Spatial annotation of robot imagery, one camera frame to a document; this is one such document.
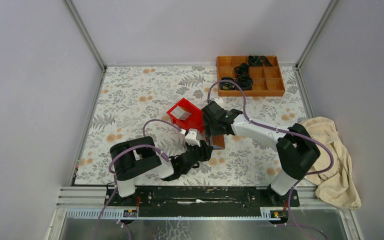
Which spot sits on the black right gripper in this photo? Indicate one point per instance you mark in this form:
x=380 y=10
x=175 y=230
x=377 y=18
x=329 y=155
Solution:
x=208 y=128

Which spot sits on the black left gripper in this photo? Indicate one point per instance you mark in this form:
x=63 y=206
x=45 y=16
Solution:
x=204 y=150

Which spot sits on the brown leather card holder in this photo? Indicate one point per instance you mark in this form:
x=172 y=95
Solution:
x=215 y=141

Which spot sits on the red plastic bin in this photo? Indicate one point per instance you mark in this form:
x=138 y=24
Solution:
x=194 y=121

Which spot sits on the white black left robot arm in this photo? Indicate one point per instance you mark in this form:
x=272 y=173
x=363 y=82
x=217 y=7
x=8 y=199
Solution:
x=133 y=158

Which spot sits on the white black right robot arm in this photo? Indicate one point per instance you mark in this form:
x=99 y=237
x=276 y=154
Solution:
x=296 y=150

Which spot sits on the stack of credit cards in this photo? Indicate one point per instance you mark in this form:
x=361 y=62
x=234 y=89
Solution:
x=181 y=114

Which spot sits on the dark floral rolled cloth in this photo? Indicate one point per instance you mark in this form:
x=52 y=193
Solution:
x=227 y=84

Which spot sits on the wooden compartment tray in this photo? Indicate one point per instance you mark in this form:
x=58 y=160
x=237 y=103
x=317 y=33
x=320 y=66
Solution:
x=267 y=80

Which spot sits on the floral patterned table mat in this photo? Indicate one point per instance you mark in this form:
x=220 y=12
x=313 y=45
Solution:
x=134 y=102

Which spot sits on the beige crumpled cloth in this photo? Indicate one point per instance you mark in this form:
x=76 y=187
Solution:
x=335 y=186

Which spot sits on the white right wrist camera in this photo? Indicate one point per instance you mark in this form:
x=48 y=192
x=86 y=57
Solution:
x=217 y=100

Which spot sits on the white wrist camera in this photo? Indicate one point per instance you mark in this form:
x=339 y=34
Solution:
x=191 y=136
x=217 y=100

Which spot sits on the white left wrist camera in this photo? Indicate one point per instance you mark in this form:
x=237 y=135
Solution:
x=191 y=136

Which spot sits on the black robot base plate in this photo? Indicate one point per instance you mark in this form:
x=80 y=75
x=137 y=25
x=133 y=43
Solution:
x=194 y=201

